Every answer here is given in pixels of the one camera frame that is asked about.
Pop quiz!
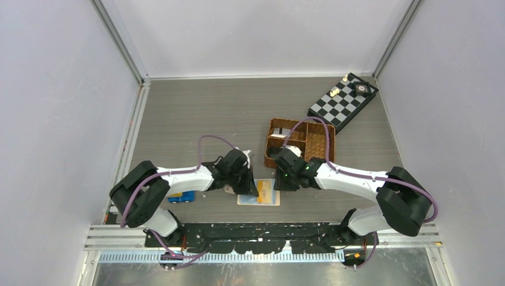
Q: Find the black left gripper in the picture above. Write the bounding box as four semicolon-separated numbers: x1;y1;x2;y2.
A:
227;165;258;197

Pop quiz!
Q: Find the gold black-striped card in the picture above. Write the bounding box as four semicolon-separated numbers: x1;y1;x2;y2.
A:
257;179;275;204

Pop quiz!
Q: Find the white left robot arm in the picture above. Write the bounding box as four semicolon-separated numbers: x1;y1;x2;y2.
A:
110;148;258;247

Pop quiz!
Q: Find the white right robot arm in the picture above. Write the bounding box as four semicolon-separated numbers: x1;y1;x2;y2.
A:
273;146;438;245

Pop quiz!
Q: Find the woven wicker divided basket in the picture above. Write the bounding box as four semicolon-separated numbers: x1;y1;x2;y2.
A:
263;118;336;169

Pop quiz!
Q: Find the blue yellow toy car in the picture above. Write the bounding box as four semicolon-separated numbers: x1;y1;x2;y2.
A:
167;191;195;204

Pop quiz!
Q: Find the black white chessboard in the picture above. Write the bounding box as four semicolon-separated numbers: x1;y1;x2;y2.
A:
307;73;379;133

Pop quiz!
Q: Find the small black square box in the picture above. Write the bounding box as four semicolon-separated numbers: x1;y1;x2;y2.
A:
353;81;373;97

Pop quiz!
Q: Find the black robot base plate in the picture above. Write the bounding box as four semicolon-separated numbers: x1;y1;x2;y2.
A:
145;222;375;254

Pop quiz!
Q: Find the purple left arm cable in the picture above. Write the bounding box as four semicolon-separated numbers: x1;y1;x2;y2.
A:
120;135;238;271

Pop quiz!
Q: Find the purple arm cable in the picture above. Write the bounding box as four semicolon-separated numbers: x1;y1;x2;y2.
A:
120;135;238;271
282;116;439;271

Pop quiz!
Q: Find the aluminium frame rail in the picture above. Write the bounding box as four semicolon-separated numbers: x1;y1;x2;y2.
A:
91;0;151;184

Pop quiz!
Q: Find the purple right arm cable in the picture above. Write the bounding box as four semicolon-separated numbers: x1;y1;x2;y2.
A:
282;116;439;271

